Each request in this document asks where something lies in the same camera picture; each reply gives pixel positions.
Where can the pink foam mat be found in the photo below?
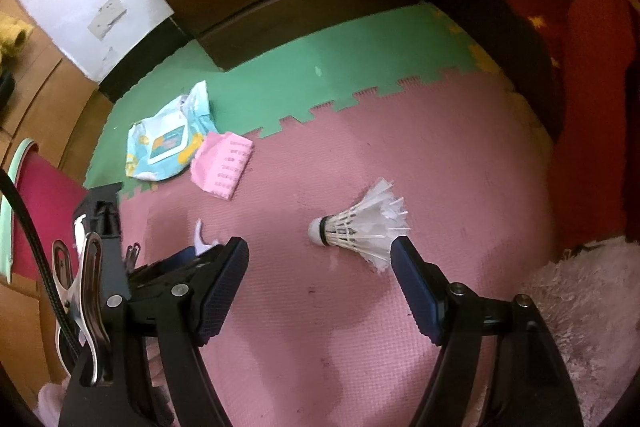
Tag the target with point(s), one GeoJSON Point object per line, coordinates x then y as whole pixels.
{"type": "Point", "coordinates": [425, 182]}

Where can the pink paper packet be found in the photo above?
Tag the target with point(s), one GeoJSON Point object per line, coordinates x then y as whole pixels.
{"type": "Point", "coordinates": [225, 162]}

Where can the green foam mat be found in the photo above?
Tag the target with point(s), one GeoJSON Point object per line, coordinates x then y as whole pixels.
{"type": "Point", "coordinates": [325, 57]}

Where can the red bucket with green rim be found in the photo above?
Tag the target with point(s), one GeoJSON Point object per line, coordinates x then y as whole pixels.
{"type": "Point", "coordinates": [45, 207]}

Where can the white feather shuttlecock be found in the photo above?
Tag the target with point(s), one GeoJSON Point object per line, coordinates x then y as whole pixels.
{"type": "Point", "coordinates": [360, 227]}

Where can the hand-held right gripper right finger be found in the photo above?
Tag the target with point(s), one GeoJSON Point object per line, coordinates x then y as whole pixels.
{"type": "Point", "coordinates": [417, 292]}

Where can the metal spring clip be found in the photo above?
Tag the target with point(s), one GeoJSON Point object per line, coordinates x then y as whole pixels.
{"type": "Point", "coordinates": [134, 254]}
{"type": "Point", "coordinates": [95, 307]}

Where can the yellow plush toy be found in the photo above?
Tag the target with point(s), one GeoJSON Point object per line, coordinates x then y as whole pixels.
{"type": "Point", "coordinates": [10, 39]}

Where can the light blue wet wipes pack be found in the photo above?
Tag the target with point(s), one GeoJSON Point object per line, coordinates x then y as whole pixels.
{"type": "Point", "coordinates": [165, 142]}

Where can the pink fluffy cloth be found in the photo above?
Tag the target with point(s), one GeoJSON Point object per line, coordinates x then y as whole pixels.
{"type": "Point", "coordinates": [590, 307]}

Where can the white wall socket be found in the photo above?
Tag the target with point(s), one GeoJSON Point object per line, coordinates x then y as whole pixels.
{"type": "Point", "coordinates": [107, 17]}

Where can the black bag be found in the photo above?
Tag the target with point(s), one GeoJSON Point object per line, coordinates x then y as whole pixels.
{"type": "Point", "coordinates": [5, 92]}

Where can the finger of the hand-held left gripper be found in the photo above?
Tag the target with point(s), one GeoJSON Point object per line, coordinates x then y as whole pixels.
{"type": "Point", "coordinates": [175, 264]}

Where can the red bed cover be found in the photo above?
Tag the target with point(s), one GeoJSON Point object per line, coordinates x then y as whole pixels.
{"type": "Point", "coordinates": [590, 82]}

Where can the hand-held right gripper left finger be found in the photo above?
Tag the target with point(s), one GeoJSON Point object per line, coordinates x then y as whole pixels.
{"type": "Point", "coordinates": [225, 292]}

